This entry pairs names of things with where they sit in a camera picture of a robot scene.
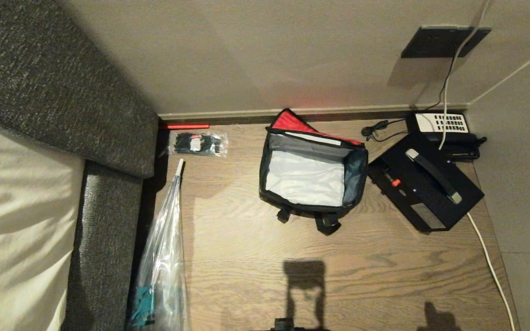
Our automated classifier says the black box with handle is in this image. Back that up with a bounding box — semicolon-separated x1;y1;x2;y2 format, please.
368;133;485;233

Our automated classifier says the black open bag red lining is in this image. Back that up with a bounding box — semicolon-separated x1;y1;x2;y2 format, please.
259;108;369;236

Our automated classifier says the grey fabric bed frame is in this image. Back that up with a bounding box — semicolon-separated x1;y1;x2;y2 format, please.
61;160;144;331

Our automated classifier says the white cable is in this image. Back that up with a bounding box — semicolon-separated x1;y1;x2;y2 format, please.
438;0;516;331

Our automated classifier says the black and white telephone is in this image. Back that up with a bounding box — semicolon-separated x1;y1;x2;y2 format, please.
406;112;487;162

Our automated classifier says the grey fabric headboard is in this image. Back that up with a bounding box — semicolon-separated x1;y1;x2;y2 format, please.
0;0;160;179

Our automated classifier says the black wall plate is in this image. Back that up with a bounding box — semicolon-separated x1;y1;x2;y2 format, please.
401;26;492;59

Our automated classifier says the clear bag of black parts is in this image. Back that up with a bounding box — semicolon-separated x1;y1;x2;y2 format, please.
168;132;229;158

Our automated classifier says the clear plastic bag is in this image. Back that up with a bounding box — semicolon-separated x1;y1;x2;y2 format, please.
127;159;192;331

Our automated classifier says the white bed pillow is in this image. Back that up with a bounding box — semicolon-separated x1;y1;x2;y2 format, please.
0;119;85;331

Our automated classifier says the black cable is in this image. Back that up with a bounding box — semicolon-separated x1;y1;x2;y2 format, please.
361;90;448;141

